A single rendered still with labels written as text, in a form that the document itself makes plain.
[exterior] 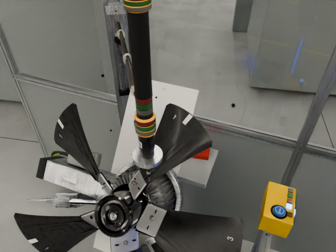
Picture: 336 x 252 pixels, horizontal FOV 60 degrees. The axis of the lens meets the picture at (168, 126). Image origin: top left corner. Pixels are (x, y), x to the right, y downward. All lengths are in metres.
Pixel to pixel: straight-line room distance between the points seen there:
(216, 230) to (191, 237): 0.07
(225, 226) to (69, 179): 0.57
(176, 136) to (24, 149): 2.34
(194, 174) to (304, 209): 0.69
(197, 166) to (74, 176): 0.62
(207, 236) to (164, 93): 0.51
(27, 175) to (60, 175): 1.65
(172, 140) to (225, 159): 0.83
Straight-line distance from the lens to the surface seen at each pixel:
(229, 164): 1.65
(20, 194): 2.67
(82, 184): 1.10
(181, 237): 0.87
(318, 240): 2.04
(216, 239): 0.88
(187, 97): 1.05
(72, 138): 0.95
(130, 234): 0.95
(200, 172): 1.43
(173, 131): 0.84
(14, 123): 3.38
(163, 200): 0.98
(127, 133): 1.12
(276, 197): 1.14
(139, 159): 0.66
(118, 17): 1.10
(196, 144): 0.78
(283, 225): 1.10
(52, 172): 1.16
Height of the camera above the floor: 1.95
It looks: 41 degrees down
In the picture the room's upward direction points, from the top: straight up
